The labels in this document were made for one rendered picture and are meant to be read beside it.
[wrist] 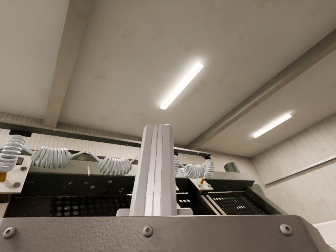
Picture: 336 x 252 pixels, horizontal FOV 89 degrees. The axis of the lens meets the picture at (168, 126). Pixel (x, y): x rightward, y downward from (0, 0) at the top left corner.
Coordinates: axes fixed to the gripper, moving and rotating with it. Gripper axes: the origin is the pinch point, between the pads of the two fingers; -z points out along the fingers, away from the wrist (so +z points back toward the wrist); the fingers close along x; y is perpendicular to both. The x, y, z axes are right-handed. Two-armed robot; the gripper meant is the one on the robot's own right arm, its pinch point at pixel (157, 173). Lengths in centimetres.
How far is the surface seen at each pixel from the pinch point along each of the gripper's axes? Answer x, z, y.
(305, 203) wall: -462, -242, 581
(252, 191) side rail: -61, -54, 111
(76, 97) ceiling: 164, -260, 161
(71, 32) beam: 113, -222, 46
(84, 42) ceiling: 113, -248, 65
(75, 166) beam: 36, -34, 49
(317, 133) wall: -517, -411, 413
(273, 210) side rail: -68, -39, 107
